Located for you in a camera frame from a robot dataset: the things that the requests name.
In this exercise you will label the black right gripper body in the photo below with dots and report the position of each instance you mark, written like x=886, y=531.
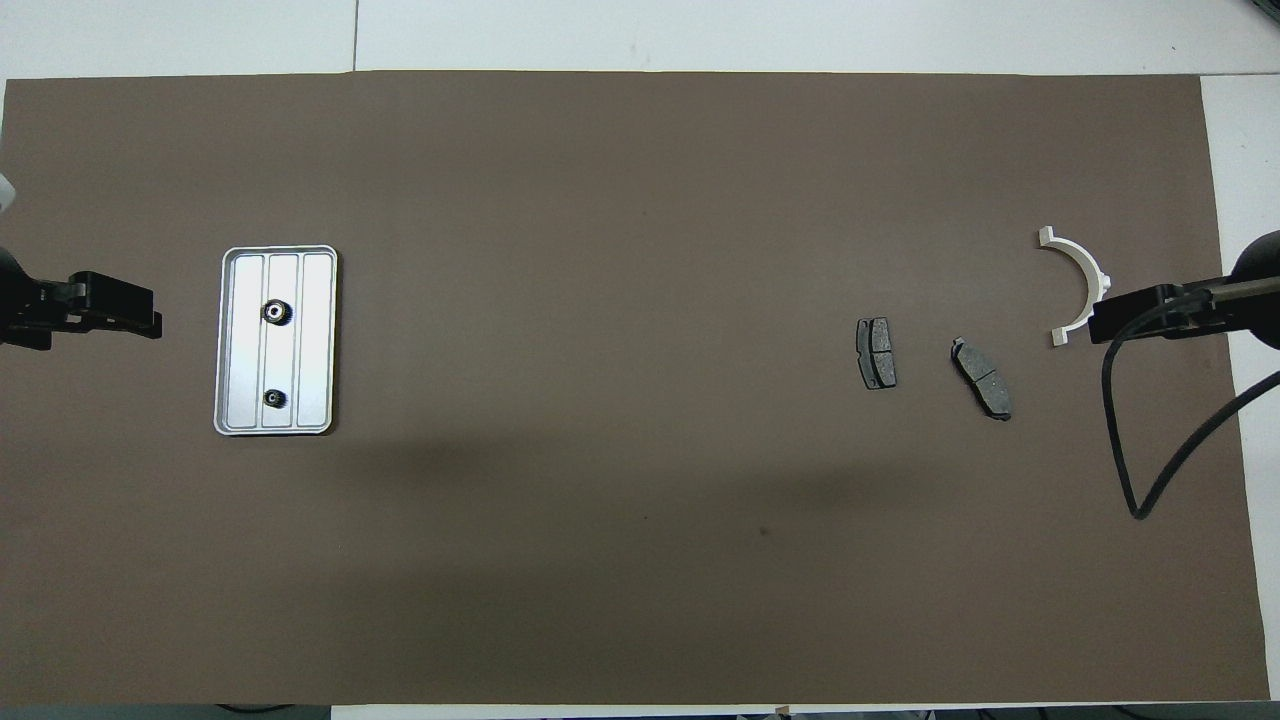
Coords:
x=1255, y=300

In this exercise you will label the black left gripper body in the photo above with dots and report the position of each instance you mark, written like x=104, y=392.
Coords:
x=15, y=300

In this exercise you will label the large black bearing gear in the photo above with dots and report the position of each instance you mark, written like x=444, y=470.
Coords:
x=277, y=312

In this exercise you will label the small black bearing gear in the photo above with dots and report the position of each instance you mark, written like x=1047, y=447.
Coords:
x=275, y=399

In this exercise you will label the silver metal tray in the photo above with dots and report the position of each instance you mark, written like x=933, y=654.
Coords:
x=300, y=300

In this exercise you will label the long grey brake pad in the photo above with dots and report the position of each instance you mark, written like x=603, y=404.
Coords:
x=982, y=378

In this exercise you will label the short grey brake pad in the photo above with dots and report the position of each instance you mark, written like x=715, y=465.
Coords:
x=878, y=355

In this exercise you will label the brown table mat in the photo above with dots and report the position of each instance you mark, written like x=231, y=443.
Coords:
x=640, y=200

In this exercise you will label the white semicircular bracket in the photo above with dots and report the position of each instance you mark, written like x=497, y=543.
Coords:
x=1085, y=268

